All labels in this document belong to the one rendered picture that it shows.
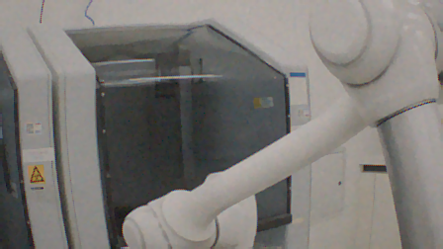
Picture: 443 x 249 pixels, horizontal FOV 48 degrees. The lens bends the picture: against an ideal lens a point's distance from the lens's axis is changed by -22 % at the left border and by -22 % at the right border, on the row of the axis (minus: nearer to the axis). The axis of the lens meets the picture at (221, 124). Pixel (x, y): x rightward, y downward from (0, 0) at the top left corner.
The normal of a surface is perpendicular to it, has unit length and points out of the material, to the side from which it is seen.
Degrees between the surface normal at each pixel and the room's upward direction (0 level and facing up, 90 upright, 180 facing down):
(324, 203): 90
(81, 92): 90
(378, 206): 90
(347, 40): 82
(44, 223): 90
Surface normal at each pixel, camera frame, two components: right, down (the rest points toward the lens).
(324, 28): -0.74, -0.04
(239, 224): 0.62, 0.04
